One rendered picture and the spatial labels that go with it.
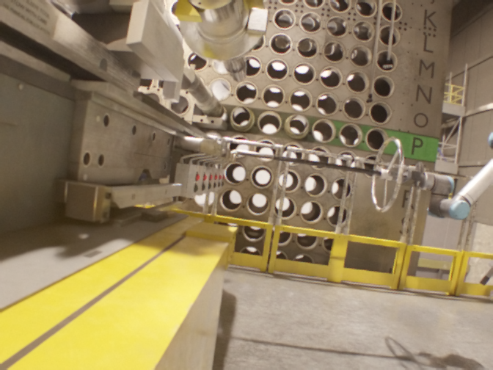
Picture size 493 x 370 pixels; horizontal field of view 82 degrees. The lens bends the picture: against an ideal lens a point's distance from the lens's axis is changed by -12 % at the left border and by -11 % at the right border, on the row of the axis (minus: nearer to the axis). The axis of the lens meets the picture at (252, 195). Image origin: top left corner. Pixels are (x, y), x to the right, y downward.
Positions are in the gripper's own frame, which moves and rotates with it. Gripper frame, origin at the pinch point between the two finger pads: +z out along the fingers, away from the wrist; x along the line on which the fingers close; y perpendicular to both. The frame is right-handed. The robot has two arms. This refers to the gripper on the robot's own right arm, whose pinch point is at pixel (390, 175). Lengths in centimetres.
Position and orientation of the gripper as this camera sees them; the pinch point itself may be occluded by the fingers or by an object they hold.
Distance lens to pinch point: 172.2
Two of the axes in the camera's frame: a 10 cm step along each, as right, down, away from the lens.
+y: -1.5, 9.7, -1.9
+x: 0.1, 1.9, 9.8
